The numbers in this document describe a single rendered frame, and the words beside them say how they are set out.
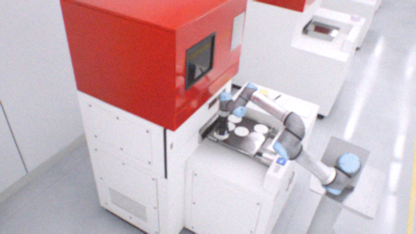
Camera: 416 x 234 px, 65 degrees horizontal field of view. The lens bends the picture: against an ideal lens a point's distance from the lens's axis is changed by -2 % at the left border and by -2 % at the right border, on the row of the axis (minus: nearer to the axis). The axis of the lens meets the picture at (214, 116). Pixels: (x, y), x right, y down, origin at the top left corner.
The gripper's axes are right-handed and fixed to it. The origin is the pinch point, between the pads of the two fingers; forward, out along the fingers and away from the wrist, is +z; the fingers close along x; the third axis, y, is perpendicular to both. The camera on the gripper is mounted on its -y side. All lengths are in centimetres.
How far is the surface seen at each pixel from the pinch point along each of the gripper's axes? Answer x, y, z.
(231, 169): -7.9, -19.0, 9.5
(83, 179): 122, 35, 91
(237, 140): -11.3, 1.3, 1.6
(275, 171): -32.6, -31.4, -4.0
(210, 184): 5.1, -23.2, 20.6
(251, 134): -21.2, 9.0, 1.6
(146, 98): 44, -25, -47
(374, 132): -190, 137, 91
